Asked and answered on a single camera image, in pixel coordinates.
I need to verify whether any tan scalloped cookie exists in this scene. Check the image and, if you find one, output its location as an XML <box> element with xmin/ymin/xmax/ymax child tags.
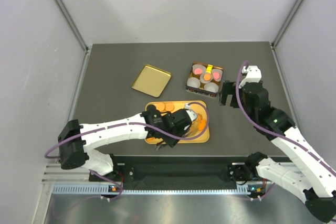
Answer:
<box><xmin>203</xmin><ymin>73</ymin><xmax>212</xmax><ymax>82</ymax></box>

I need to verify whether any square cookie tin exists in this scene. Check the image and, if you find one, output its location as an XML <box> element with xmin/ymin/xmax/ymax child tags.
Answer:
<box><xmin>185</xmin><ymin>61</ymin><xmax>224</xmax><ymax>98</ymax></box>

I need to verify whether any pink cookie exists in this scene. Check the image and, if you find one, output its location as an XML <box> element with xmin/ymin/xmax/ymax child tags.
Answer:
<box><xmin>212</xmin><ymin>72</ymin><xmax>221</xmax><ymax>81</ymax></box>
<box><xmin>193</xmin><ymin>68</ymin><xmax>203</xmax><ymax>75</ymax></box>

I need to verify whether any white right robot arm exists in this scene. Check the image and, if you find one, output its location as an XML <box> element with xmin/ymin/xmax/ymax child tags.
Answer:
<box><xmin>219</xmin><ymin>81</ymin><xmax>335</xmax><ymax>223</ymax></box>

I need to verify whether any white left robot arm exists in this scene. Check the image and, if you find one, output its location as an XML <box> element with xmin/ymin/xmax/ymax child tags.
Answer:
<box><xmin>58</xmin><ymin>105</ymin><xmax>197</xmax><ymax>180</ymax></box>

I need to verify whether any white paper cup bottom-right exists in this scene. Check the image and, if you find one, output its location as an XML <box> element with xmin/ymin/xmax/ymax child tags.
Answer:
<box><xmin>204</xmin><ymin>82</ymin><xmax>219</xmax><ymax>93</ymax></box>

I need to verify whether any orange scalloped cookie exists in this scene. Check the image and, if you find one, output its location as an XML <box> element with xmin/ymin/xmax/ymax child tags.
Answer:
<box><xmin>165</xmin><ymin>103</ymin><xmax>175</xmax><ymax>112</ymax></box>

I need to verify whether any white paper cup top-right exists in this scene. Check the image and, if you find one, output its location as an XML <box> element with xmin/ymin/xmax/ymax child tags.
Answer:
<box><xmin>211</xmin><ymin>68</ymin><xmax>223</xmax><ymax>82</ymax></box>

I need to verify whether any orange swirl cookie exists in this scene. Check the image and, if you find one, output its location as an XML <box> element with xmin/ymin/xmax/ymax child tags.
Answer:
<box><xmin>197</xmin><ymin>113</ymin><xmax>203</xmax><ymax>122</ymax></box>

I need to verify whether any orange round cookie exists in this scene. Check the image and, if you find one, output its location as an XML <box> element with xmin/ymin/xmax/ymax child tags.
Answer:
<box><xmin>155</xmin><ymin>102</ymin><xmax>165</xmax><ymax>112</ymax></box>

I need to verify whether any white paper cup centre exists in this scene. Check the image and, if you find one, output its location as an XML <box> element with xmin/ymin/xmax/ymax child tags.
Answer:
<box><xmin>200</xmin><ymin>72</ymin><xmax>213</xmax><ymax>84</ymax></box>

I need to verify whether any yellow serving tray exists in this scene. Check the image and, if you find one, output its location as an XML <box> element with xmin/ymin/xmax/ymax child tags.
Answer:
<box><xmin>145</xmin><ymin>100</ymin><xmax>210</xmax><ymax>144</ymax></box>

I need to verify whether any white paper cup bottom-left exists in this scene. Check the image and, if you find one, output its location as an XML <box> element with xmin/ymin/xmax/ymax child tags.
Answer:
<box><xmin>186</xmin><ymin>77</ymin><xmax>201</xmax><ymax>89</ymax></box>

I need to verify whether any white paper cup top-left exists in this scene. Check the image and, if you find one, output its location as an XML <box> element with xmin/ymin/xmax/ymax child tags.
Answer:
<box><xmin>192</xmin><ymin>64</ymin><xmax>206</xmax><ymax>74</ymax></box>

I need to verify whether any gold tin lid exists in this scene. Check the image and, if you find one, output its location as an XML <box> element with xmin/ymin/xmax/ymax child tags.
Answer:
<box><xmin>131</xmin><ymin>65</ymin><xmax>172</xmax><ymax>98</ymax></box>

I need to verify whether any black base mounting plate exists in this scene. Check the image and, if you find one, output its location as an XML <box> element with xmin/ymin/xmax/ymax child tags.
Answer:
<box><xmin>105</xmin><ymin>156</ymin><xmax>257</xmax><ymax>190</ymax></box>

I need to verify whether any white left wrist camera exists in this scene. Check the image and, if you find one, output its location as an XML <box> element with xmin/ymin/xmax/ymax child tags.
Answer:
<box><xmin>184</xmin><ymin>103</ymin><xmax>198</xmax><ymax>123</ymax></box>

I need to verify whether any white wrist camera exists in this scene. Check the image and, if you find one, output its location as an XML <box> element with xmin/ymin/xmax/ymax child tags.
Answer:
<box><xmin>239</xmin><ymin>66</ymin><xmax>262</xmax><ymax>89</ymax></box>
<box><xmin>184</xmin><ymin>103</ymin><xmax>198</xmax><ymax>123</ymax></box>

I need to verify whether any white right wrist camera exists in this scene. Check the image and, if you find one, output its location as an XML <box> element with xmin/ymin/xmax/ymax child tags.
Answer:
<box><xmin>239</xmin><ymin>66</ymin><xmax>262</xmax><ymax>89</ymax></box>

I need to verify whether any slotted cable duct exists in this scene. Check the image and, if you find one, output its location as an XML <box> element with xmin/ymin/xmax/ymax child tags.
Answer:
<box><xmin>52</xmin><ymin>184</ymin><xmax>251</xmax><ymax>195</ymax></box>

